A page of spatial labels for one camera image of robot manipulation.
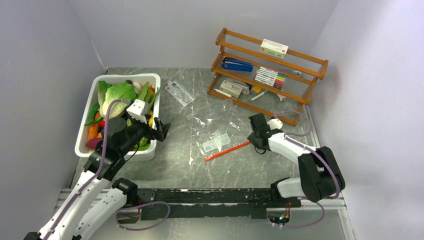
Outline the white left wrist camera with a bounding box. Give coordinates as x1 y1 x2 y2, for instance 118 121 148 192
126 99 150 124

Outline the green white cabbage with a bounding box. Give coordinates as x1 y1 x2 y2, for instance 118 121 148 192
97 80 138 119

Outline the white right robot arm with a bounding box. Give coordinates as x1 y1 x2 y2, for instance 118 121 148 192
247 113 346 207

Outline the purple sweet potato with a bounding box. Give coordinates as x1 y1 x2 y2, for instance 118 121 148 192
85 137 103 150

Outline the white plastic bin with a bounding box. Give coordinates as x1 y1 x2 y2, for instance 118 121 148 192
74 73 162 163

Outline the orange carrot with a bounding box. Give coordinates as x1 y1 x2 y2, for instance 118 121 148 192
87 111 103 141

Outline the wooden desk shelf rack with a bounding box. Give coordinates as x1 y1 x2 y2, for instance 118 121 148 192
207 27 329 126

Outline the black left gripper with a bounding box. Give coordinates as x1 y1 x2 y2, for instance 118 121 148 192
119 113 170 155

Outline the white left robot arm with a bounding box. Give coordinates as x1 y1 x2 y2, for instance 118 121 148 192
24 117 171 240

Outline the green capped marker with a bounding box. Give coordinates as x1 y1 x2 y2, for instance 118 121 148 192
249 90 268 102

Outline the white correction tape dispenser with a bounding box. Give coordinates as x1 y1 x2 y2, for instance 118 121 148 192
232 80 251 95

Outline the white green box top shelf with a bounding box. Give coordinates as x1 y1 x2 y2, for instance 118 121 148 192
259 39 289 59

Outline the yellow sticky note block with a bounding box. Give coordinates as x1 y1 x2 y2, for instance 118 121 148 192
250 86 262 96

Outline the clear zip top bag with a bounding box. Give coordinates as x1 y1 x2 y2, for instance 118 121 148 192
186 103 250 162

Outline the white marker pen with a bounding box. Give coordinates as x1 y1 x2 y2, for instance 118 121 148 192
214 88 233 99

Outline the packaged protractor ruler set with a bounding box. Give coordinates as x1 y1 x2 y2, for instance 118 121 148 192
165 80 196 107

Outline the white green box lower shelf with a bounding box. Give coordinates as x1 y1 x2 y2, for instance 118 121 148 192
219 80 243 99

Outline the green romaine lettuce leaf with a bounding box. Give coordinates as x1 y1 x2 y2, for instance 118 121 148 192
137 82 162 111

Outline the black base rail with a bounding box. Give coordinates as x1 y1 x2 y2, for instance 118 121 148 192
120 187 301 221

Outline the white green box shelf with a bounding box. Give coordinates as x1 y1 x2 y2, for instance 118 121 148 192
219 80 243 99
259 39 289 59

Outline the coloured marker set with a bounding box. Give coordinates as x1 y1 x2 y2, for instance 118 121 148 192
254 66 287 90

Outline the green chili pepper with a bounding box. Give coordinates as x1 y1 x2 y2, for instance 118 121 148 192
84 103 100 126

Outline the blue stapler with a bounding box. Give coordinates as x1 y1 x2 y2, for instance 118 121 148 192
221 57 253 72

